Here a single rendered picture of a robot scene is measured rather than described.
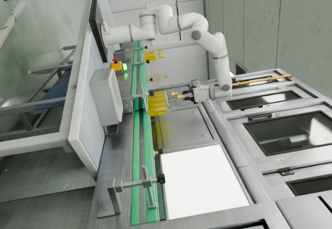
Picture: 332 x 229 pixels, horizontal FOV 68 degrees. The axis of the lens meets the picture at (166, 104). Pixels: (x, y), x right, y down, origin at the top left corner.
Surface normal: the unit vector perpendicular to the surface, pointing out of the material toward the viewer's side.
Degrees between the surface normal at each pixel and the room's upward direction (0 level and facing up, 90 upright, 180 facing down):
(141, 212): 90
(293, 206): 90
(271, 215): 90
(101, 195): 90
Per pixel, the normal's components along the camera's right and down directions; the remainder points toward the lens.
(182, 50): 0.10, 0.44
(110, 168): -0.14, -0.88
